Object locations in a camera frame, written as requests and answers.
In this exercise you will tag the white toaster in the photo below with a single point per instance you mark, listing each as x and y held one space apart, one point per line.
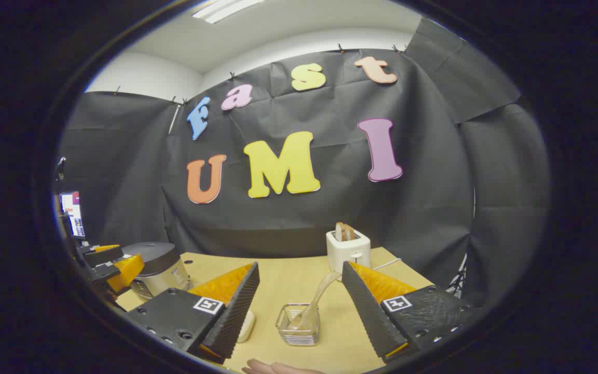
348 252

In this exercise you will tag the black tripod stand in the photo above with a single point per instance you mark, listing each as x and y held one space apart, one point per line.
457 280

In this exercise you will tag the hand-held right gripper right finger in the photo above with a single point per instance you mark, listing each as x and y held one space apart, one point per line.
369 317

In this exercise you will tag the wooden spoon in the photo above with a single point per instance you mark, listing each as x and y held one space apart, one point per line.
320 296

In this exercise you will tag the ceiling light panel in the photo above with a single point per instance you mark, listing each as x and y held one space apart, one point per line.
221 9

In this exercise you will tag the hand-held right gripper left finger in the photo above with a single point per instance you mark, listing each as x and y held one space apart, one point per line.
236 311

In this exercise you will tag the silver black rice cooker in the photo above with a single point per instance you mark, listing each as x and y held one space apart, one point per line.
159 270

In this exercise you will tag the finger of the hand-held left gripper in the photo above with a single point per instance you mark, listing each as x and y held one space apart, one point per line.
102 254
122 272

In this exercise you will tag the computer monitor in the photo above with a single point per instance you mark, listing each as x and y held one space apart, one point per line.
72 213

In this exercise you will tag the white rounded container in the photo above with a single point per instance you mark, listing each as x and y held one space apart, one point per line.
247 327

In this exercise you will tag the brown bread slice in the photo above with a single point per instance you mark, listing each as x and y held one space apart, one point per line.
344 231

